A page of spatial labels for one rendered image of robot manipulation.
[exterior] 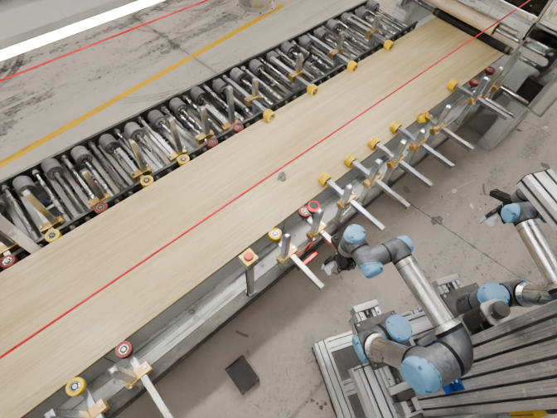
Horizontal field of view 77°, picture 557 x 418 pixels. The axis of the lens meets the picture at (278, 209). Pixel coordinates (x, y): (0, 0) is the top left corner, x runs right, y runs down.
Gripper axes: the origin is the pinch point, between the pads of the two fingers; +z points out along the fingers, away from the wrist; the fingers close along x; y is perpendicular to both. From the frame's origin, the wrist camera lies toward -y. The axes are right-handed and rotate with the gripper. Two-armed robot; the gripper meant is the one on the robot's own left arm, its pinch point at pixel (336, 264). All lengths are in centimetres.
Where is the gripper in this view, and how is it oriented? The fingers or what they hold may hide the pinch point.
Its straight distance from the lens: 163.0
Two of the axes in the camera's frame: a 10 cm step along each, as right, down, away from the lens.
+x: 9.5, -2.4, 2.0
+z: -0.5, 5.3, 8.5
